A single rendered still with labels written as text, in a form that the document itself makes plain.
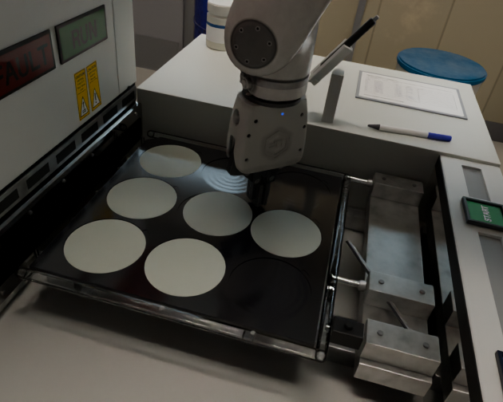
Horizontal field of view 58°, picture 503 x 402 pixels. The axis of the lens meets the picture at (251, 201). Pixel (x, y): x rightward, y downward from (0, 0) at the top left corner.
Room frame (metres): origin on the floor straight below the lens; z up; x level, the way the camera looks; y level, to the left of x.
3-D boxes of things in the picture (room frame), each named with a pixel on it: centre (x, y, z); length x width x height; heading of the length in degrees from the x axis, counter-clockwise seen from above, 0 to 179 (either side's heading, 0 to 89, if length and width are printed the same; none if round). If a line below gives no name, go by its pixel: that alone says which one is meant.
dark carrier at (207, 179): (0.50, 0.05, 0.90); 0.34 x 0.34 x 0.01; 80
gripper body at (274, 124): (0.54, -0.01, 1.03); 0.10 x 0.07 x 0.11; 122
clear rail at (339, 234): (0.47, -0.13, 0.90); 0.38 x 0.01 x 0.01; 170
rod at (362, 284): (0.41, -0.14, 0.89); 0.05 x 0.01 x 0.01; 80
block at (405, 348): (0.32, -0.19, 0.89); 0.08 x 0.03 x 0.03; 80
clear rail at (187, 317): (0.32, 0.08, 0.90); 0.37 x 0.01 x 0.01; 80
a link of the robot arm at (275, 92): (0.54, -0.01, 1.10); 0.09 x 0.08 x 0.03; 122
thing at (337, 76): (0.72, -0.10, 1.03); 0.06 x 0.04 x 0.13; 80
